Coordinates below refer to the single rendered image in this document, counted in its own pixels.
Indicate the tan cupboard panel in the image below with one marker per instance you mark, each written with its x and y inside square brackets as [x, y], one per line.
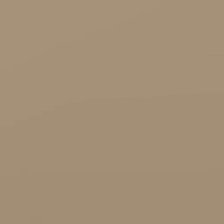
[112, 112]

